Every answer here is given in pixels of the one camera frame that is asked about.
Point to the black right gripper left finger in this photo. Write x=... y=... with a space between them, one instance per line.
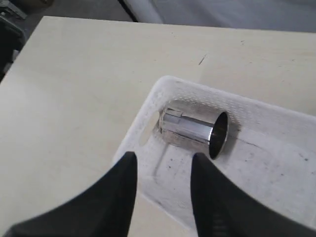
x=103 y=210

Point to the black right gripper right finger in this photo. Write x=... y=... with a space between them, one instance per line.
x=222 y=209

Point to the shiny steel cup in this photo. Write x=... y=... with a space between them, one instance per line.
x=205 y=132

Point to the white perforated plastic basket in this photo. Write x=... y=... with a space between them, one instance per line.
x=270 y=152

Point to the white curtain backdrop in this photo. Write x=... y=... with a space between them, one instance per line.
x=280 y=15

